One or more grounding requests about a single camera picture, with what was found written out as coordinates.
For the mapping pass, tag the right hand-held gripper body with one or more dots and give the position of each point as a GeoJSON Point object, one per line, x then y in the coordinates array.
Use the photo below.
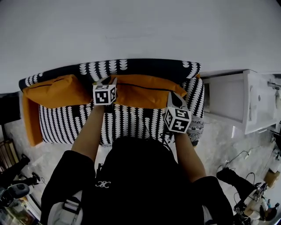
{"type": "Point", "coordinates": [177, 120]}

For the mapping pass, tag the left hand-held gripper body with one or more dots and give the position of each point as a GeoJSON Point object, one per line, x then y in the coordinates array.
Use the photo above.
{"type": "Point", "coordinates": [103, 94]}

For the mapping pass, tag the black white patterned sofa backrest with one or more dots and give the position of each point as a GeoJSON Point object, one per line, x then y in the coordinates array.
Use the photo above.
{"type": "Point", "coordinates": [131, 123]}

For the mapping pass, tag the orange cushion with black zipper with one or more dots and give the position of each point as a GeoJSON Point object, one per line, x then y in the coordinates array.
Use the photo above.
{"type": "Point", "coordinates": [57, 92]}
{"type": "Point", "coordinates": [145, 92]}

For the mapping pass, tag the plain orange cushion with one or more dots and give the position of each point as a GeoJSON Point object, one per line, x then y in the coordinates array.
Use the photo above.
{"type": "Point", "coordinates": [33, 123]}

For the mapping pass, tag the person's right forearm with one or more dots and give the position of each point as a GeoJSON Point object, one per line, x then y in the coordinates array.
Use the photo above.
{"type": "Point", "coordinates": [188, 158]}

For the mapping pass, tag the white shoulder bag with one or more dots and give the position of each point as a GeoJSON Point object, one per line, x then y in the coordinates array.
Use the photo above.
{"type": "Point", "coordinates": [63, 213]}

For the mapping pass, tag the person's left forearm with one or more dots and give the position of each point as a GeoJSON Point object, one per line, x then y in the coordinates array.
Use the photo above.
{"type": "Point", "coordinates": [90, 134]}

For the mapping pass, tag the person's black shirt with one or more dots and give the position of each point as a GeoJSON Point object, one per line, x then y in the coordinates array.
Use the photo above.
{"type": "Point", "coordinates": [140, 180]}

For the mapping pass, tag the white cabinet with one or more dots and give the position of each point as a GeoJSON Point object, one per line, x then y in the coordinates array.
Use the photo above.
{"type": "Point", "coordinates": [248, 101]}

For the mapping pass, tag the black furniture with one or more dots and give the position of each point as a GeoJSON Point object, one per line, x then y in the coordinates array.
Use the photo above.
{"type": "Point", "coordinates": [8, 107]}

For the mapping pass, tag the cardboard box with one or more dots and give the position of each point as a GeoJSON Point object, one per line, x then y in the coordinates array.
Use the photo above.
{"type": "Point", "coordinates": [272, 178]}

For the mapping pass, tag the black stand equipment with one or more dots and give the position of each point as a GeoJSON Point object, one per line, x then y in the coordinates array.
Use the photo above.
{"type": "Point", "coordinates": [17, 186]}

